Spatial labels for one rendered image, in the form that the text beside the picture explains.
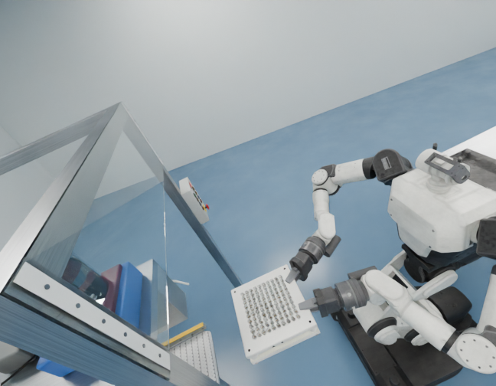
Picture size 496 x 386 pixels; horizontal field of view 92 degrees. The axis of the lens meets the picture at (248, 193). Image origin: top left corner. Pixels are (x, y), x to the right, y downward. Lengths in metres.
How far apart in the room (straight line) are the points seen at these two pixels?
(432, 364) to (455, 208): 1.07
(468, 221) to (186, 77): 3.75
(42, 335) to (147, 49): 3.87
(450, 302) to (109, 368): 1.55
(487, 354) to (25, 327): 0.87
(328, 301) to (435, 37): 4.74
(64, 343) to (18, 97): 4.68
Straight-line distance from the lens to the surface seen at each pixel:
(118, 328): 0.49
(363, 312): 1.33
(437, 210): 0.87
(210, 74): 4.03
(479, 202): 0.90
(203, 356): 1.13
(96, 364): 0.51
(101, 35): 4.24
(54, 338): 0.45
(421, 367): 1.75
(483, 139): 1.90
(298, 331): 0.88
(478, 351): 0.84
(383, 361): 1.71
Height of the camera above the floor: 1.84
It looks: 36 degrees down
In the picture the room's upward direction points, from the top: 24 degrees counter-clockwise
